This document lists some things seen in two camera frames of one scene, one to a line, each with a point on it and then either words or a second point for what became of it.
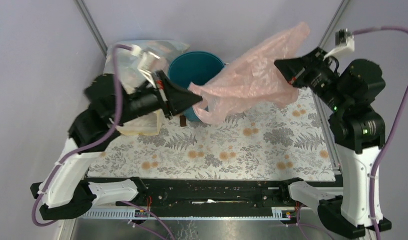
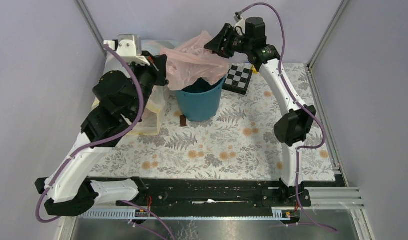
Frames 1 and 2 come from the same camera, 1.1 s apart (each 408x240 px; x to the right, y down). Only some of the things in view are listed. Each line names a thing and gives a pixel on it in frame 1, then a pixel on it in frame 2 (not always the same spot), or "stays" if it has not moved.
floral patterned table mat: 290,140 stays
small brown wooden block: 182,120 stays
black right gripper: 294,69 → 217,45
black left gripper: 176,97 → 157,67
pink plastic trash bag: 252,81 → 191,60
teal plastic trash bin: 194,66 → 200,101
